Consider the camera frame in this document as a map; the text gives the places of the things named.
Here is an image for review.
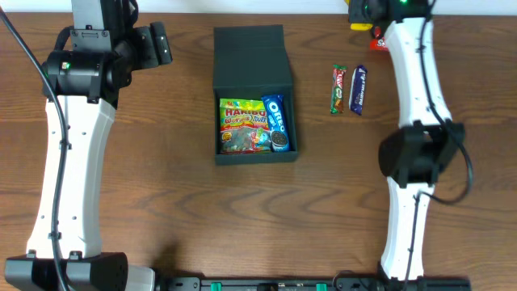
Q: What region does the yellow pistachio snack bag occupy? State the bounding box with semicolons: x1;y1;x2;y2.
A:
344;0;373;32

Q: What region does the red Hacks candy bag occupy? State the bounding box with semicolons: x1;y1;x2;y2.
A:
369;25;389;52

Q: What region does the green red Milo bar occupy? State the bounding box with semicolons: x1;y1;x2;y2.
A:
330;65;347;115

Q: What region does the Haribo gummy worms bag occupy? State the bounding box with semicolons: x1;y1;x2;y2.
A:
219;99;272;154

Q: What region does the black gift box with lid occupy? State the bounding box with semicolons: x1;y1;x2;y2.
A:
212;25;298;166

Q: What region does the blue Oreo cookie pack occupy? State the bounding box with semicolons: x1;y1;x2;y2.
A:
262;95;290;152

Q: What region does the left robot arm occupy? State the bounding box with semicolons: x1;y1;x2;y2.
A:
5;0;172;291

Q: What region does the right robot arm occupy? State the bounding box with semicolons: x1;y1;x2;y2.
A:
347;0;473;290

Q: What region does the purple Dairy Milk chocolate bar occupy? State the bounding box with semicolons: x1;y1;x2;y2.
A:
349;65;368;116

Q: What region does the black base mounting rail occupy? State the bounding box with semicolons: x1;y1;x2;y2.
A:
154;276;472;291

